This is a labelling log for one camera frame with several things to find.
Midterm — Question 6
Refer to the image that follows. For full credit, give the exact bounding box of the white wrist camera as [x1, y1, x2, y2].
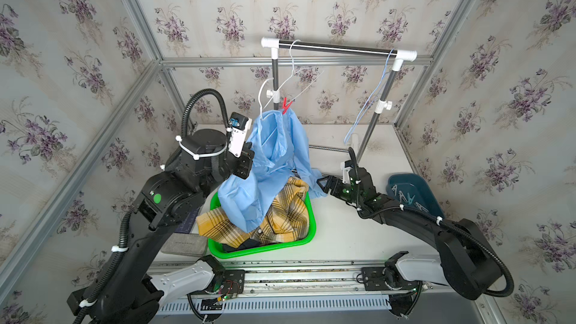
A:
[340, 160, 357, 185]
[228, 112, 252, 158]

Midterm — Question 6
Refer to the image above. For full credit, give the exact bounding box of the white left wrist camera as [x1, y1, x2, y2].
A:
[228, 112, 252, 158]

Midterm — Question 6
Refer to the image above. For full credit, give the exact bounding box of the dark blue card booklet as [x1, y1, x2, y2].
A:
[175, 208, 200, 235]

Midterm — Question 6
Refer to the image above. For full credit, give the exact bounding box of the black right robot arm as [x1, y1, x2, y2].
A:
[316, 148, 515, 318]

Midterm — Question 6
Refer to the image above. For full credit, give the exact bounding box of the red clothespin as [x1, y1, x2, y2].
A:
[281, 97, 293, 115]

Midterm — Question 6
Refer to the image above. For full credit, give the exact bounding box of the grey cloth pad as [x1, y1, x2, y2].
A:
[160, 233, 208, 257]

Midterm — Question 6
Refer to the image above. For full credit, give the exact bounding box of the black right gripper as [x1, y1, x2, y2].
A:
[316, 175, 365, 207]

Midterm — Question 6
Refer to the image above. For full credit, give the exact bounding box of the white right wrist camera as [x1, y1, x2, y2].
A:
[340, 160, 357, 185]

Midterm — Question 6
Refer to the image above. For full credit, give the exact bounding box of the light blue wire hanger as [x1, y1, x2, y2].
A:
[343, 54, 391, 144]

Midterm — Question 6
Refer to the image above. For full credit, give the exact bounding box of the teal clothespin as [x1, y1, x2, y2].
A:
[406, 193, 416, 206]

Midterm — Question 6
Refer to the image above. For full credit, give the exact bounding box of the light blue shirt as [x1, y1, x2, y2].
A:
[217, 109, 326, 233]

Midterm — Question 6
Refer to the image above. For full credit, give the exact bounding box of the grey clothespin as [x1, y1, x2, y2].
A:
[398, 190, 407, 203]
[415, 202, 429, 213]

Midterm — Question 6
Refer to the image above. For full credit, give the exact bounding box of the yellow plaid shirt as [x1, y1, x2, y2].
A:
[196, 177, 309, 248]

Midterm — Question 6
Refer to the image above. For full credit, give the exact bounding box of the metal clothes rack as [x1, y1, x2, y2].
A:
[277, 43, 419, 152]

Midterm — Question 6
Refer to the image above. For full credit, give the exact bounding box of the dark multicolour plaid shirt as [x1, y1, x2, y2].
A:
[222, 238, 266, 253]

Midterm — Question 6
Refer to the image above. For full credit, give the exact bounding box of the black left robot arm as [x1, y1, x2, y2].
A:
[67, 88, 254, 323]

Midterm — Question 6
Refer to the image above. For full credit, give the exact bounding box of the dark teal plastic tray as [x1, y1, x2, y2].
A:
[385, 173, 445, 218]

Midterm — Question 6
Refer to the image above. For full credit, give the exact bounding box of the green perforated plastic basket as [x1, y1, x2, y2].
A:
[207, 194, 317, 260]

